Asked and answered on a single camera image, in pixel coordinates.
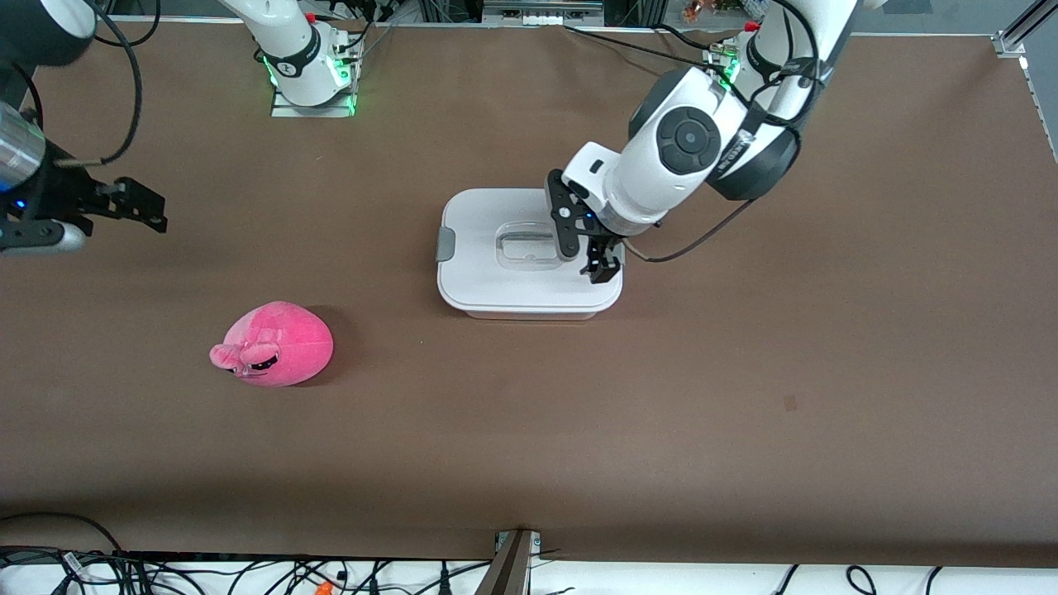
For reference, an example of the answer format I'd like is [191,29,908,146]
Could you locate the white box lid grey clips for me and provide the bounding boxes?
[436,188,627,313]

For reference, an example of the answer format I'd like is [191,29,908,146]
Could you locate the pink plush toy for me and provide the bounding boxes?
[208,301,335,388]

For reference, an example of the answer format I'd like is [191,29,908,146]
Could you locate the aluminium corner profile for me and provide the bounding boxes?
[994,0,1058,59]

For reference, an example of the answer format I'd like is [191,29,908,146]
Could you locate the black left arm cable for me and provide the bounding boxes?
[620,0,823,264]

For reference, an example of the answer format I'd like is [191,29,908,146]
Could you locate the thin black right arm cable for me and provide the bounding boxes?
[12,62,44,125]

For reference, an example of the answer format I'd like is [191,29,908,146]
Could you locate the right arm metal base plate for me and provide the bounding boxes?
[271,37,359,118]

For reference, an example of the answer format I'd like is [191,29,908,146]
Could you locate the long black table cable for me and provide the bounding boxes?
[565,25,728,71]

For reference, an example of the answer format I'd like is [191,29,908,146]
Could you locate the short black table cable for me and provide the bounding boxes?
[653,23,736,52]

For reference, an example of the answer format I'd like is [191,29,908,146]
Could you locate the black looped cable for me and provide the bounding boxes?
[0,512,125,556]

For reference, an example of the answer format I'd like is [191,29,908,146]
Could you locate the brown camera post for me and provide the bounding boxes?
[475,529,536,595]

